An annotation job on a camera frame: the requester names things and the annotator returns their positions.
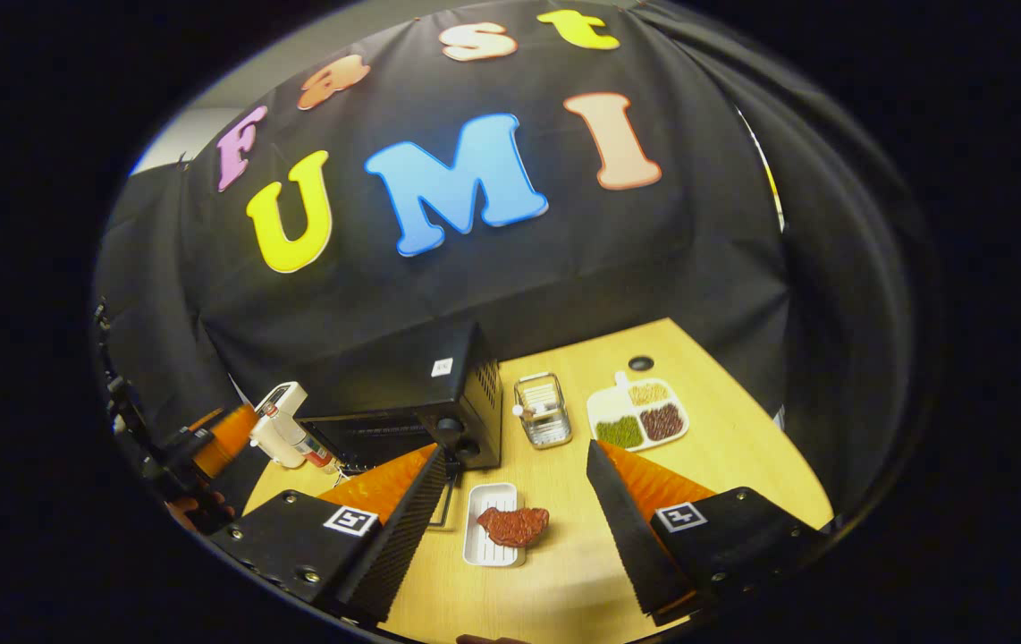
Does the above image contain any white rectangular tray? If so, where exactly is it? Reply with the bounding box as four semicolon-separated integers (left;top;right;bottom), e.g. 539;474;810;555
463;483;527;568

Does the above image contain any black electric oven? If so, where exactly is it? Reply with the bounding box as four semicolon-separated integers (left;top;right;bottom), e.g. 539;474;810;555
296;320;504;530

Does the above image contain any white divided bean plate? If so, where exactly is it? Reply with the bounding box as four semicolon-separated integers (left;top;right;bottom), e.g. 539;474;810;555
586;371;690;451

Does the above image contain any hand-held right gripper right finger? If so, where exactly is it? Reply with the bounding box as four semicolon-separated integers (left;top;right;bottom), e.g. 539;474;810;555
585;438;835;627

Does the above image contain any black backdrop cloth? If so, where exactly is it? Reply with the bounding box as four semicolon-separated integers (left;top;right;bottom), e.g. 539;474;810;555
95;0;932;520

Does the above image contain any clear plastic bottle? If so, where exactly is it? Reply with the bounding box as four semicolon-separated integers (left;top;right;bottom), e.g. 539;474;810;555
274;416;338;471

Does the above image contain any red meat piece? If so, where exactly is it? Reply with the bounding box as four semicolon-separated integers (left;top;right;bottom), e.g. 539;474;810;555
477;506;551;548

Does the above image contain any small metal holder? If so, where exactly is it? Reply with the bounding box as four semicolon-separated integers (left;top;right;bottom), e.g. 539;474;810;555
513;372;573;449

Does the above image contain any white toaster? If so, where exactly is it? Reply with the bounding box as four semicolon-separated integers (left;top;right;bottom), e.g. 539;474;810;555
249;382;308;469

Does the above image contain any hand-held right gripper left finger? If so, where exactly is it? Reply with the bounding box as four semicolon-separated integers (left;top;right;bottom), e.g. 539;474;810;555
209;443;451;625

